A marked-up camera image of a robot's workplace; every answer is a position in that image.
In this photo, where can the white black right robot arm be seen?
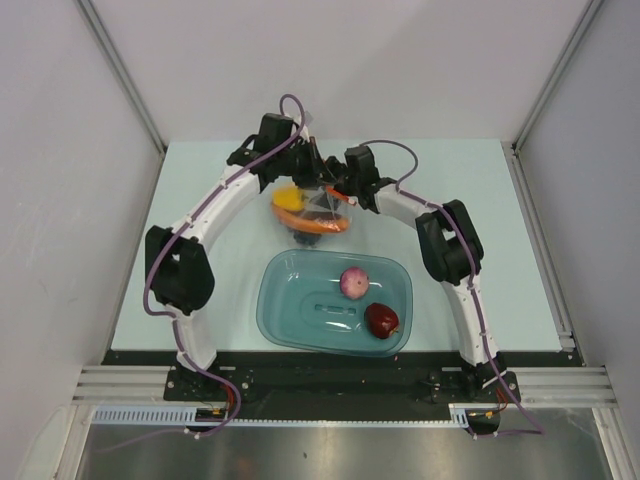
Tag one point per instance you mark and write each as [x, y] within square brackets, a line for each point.
[450, 250]

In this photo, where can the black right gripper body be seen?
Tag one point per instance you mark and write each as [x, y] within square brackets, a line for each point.
[346, 184]

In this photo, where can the aluminium corner rail left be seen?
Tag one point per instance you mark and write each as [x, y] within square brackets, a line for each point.
[113, 58]

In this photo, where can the purple fake onion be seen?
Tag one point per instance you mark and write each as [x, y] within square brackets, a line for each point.
[354, 283]

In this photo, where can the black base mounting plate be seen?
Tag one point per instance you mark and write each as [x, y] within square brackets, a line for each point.
[369, 408]

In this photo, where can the aluminium corner rail right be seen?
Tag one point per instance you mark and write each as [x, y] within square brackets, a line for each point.
[561, 65]

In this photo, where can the dark blue fake grapes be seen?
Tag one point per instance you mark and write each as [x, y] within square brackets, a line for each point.
[306, 240]

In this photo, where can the yellow fake pepper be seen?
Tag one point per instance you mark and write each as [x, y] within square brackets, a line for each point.
[289, 198]

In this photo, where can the aluminium front rail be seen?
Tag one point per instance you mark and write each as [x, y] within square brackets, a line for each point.
[535, 387]

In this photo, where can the dark purple fake fruit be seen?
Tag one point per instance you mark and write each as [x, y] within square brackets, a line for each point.
[382, 322]

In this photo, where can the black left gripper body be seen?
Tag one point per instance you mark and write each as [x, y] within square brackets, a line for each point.
[300, 163]

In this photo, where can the clear zip bag orange seal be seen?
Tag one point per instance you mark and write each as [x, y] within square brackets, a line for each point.
[325, 197]

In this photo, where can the orange fake carrot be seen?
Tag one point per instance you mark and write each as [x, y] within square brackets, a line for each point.
[313, 222]

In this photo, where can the aluminium corner rail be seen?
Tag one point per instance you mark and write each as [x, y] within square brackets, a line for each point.
[561, 65]
[113, 58]

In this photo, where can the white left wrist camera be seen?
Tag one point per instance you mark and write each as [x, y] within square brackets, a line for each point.
[303, 120]

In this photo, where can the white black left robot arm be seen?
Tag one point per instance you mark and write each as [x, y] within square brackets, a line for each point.
[179, 280]

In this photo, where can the teal transparent plastic tub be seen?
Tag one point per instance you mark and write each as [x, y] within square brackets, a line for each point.
[300, 304]

